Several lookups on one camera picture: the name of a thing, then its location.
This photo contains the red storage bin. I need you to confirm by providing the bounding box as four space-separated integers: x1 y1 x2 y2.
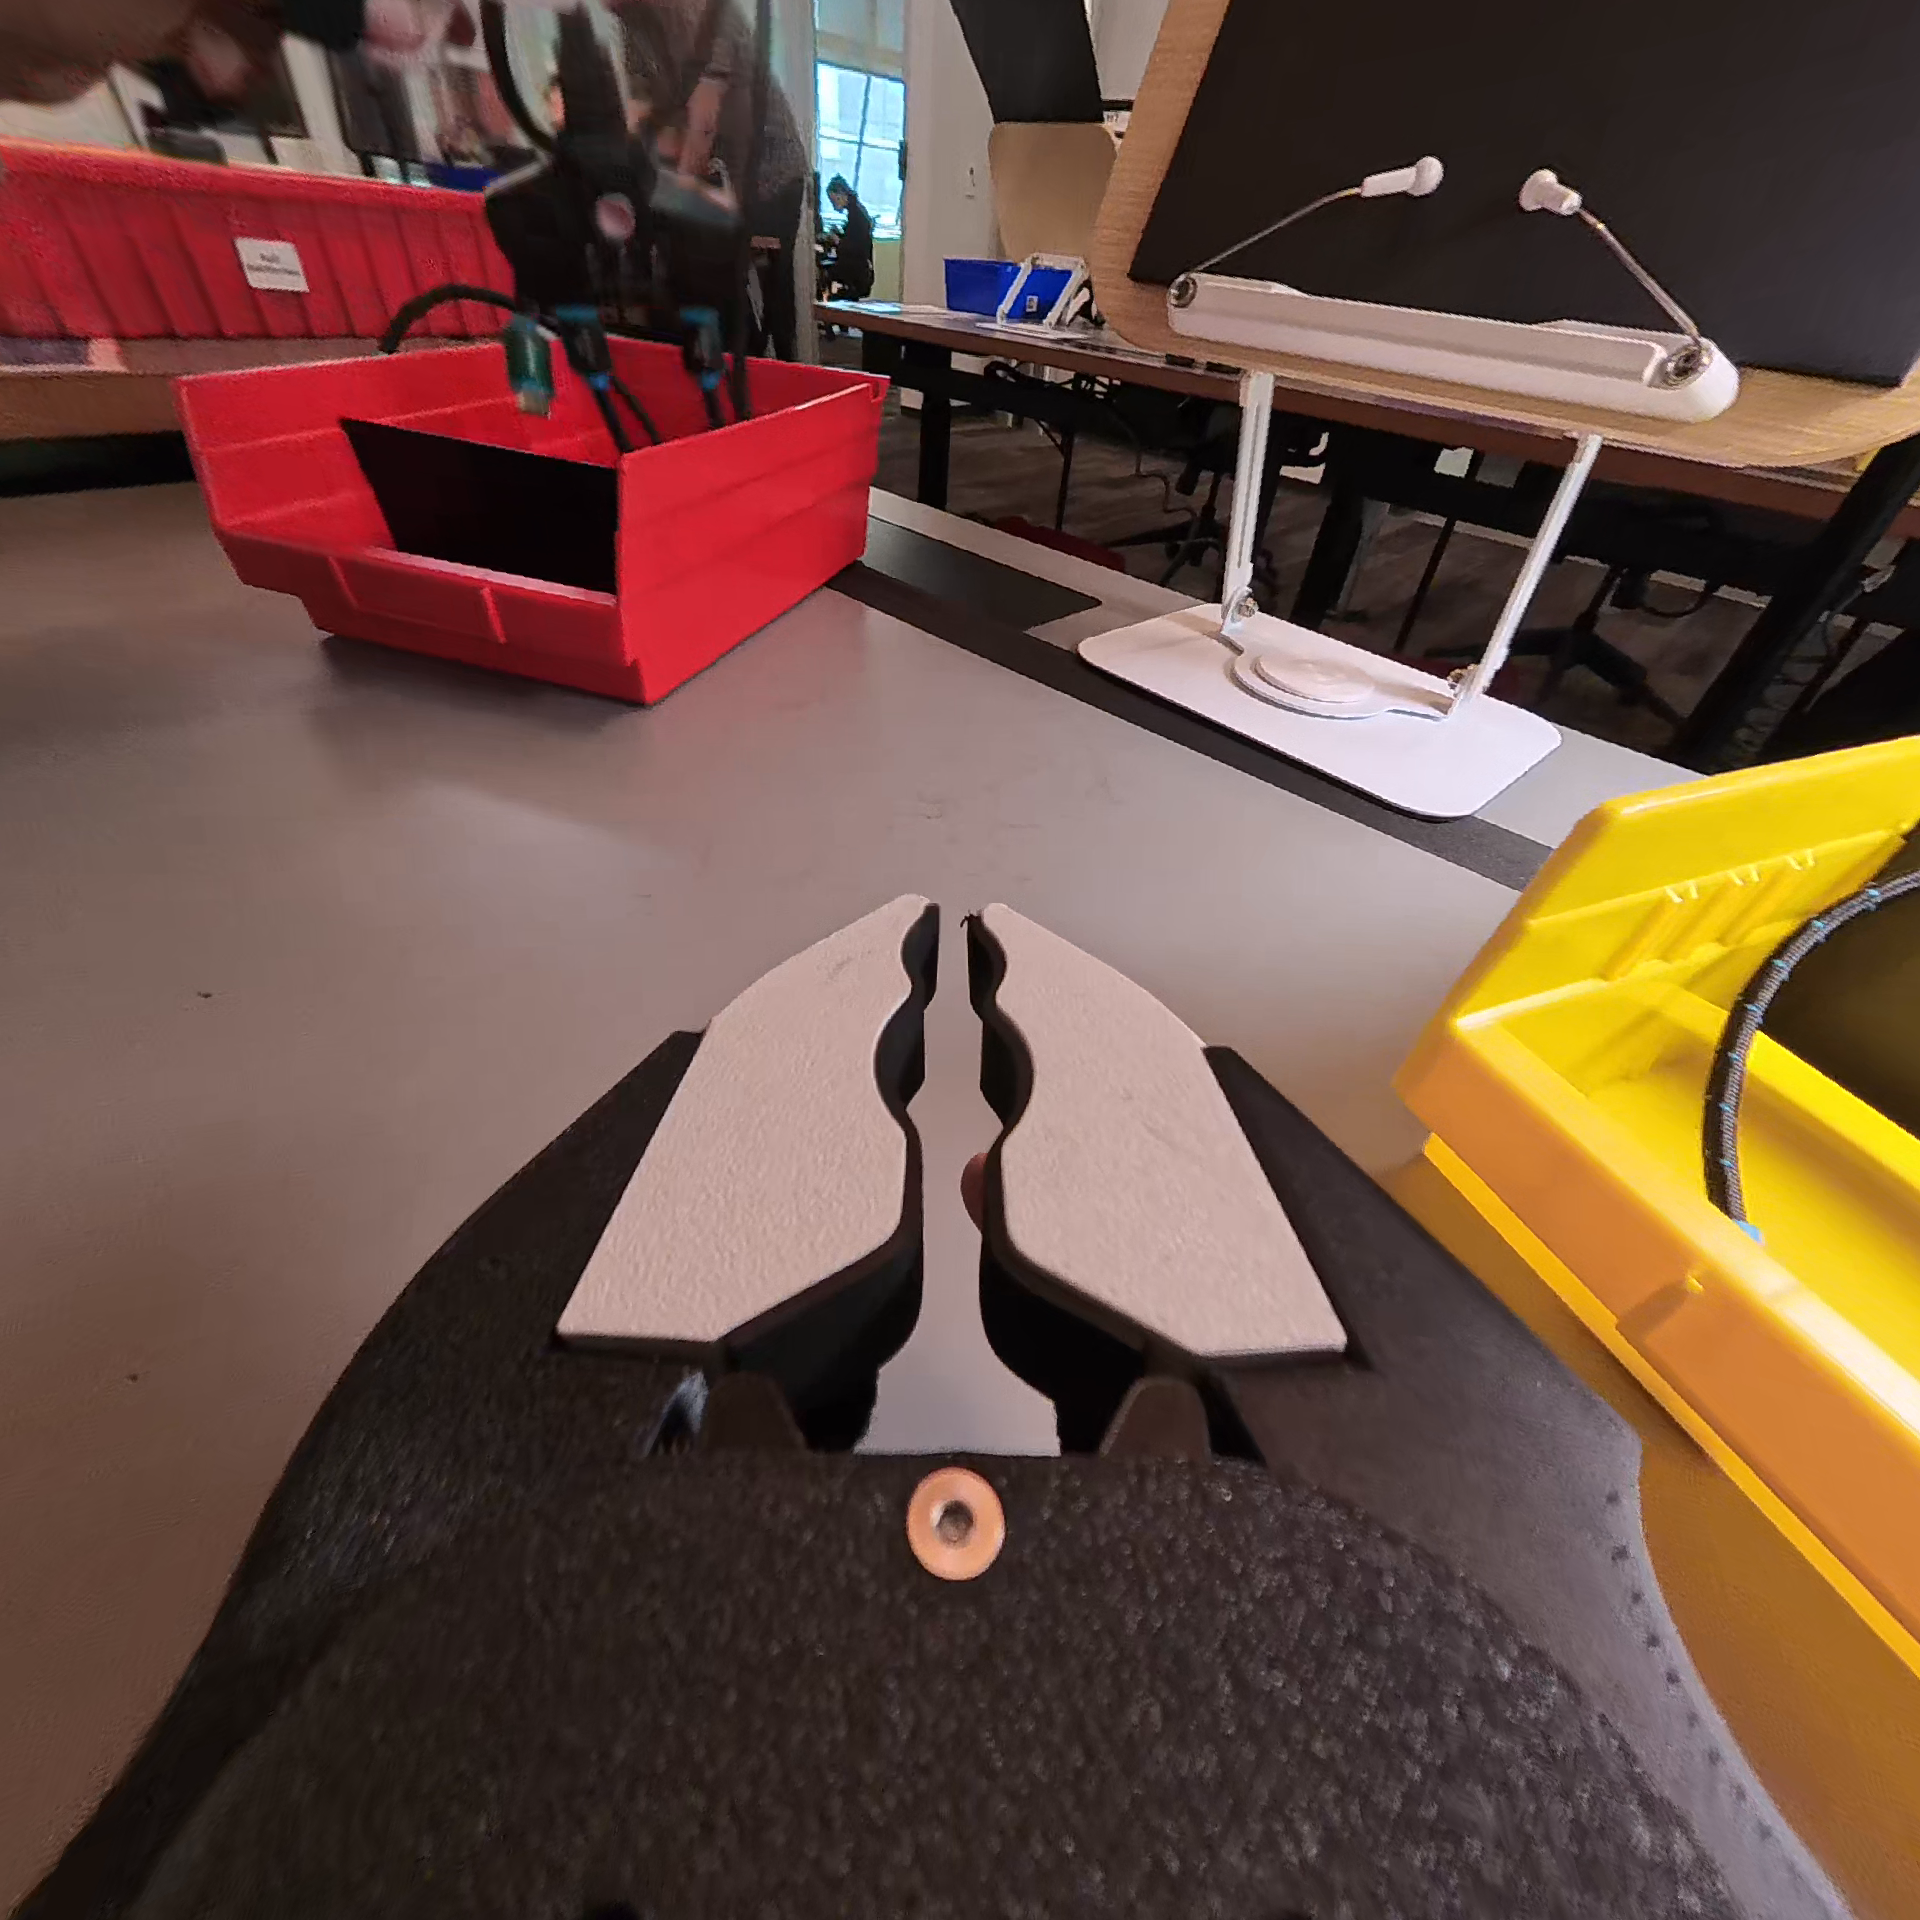
172 332 891 709

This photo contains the black bin divider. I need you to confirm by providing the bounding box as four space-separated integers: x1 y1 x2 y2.
1762 900 1920 1143
341 421 621 596

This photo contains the dark grey usb hub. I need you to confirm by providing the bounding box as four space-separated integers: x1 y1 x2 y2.
481 142 749 330

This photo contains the person's left forearm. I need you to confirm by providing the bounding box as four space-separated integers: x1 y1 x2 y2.
0 0 204 105

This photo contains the long wooden desk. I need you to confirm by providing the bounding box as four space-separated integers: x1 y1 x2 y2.
815 297 1920 769

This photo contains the black office chair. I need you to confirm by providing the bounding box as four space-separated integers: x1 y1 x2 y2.
1543 495 1892 752

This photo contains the large red bin white label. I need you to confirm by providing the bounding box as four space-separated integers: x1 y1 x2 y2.
0 139 520 349

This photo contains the yellow storage bin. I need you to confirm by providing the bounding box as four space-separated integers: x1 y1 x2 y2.
1391 734 1920 1681

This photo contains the white book stand dark board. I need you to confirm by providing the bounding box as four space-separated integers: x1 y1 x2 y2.
1076 0 1920 822

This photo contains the pale wooden stand board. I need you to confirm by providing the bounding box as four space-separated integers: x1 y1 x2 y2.
986 123 1119 270

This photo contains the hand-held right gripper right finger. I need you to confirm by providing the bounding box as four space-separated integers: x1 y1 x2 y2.
963 902 1352 1364

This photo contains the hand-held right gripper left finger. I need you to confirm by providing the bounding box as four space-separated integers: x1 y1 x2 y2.
553 894 941 1352

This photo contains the blue storage bin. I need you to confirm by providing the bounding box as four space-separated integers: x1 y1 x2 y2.
941 254 1085 324

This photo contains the black braided hdmi cable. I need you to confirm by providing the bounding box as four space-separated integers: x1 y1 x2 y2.
682 307 751 427
378 284 560 418
561 307 666 456
1701 871 1920 1245

